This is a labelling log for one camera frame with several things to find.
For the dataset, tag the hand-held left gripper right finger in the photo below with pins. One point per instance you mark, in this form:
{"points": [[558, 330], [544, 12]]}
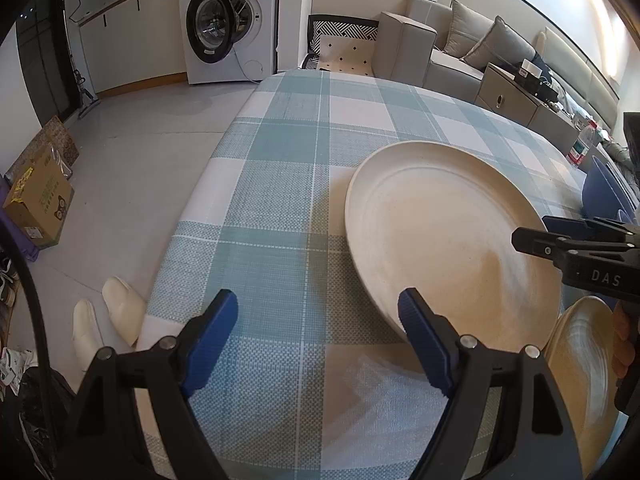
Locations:
{"points": [[425, 340]]}

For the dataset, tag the dark bag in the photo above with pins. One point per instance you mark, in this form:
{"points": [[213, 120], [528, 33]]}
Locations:
{"points": [[42, 410]]}

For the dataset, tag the teal checkered tablecloth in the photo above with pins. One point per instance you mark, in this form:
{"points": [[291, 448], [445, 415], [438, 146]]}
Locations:
{"points": [[300, 185]]}

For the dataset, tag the white lower kitchen cabinets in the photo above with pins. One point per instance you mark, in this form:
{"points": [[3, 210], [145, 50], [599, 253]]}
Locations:
{"points": [[140, 35]]}

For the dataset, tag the white washing machine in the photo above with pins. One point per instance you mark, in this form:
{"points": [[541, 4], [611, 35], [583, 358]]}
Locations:
{"points": [[230, 25]]}

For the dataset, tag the cream slipper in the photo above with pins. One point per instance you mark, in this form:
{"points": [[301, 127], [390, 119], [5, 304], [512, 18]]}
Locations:
{"points": [[122, 310], [90, 335]]}

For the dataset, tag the dark glass door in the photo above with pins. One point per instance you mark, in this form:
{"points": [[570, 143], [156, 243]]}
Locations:
{"points": [[40, 60]]}

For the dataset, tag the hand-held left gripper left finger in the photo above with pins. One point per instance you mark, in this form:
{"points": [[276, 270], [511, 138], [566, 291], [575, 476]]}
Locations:
{"points": [[210, 340]]}

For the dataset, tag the person's right hand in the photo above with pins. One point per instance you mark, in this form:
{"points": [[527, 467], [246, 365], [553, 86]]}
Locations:
{"points": [[621, 350]]}

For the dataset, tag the printed cardboard box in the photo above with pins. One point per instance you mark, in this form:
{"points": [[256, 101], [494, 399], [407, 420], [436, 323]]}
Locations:
{"points": [[37, 200]]}

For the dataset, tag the light grey sofa cushion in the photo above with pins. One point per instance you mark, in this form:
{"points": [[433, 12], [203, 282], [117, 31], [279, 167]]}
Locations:
{"points": [[467, 30]]}

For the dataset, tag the grey sofa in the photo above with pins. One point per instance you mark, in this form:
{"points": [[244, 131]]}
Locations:
{"points": [[410, 45]]}

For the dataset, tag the dark grey sofa cushion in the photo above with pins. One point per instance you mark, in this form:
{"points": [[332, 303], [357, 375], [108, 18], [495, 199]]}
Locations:
{"points": [[500, 45]]}

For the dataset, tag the grey side cabinet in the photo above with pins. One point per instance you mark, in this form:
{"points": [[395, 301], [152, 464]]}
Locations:
{"points": [[510, 100]]}

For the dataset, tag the dark blue clothing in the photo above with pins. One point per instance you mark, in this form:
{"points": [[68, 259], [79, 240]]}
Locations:
{"points": [[542, 62]]}

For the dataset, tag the flat patterned cardboard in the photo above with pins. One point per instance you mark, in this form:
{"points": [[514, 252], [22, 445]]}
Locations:
{"points": [[55, 135]]}

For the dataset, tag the padded bed headboard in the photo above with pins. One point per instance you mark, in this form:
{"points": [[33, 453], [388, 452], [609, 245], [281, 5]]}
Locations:
{"points": [[575, 55]]}

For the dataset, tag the dark blue bowl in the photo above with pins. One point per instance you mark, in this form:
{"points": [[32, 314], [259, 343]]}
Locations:
{"points": [[600, 190]]}

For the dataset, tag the floor mop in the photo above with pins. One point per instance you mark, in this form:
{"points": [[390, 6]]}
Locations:
{"points": [[87, 100]]}

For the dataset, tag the black storage box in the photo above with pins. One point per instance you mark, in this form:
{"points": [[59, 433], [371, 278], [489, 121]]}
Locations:
{"points": [[537, 85]]}

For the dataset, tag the red-label water bottle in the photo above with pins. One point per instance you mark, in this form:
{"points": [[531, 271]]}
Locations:
{"points": [[582, 145]]}

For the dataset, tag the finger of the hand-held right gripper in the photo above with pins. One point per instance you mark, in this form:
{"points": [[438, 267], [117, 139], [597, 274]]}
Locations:
{"points": [[570, 225], [535, 242]]}

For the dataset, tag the cream plate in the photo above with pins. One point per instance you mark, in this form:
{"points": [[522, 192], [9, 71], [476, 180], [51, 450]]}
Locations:
{"points": [[450, 240], [585, 360]]}

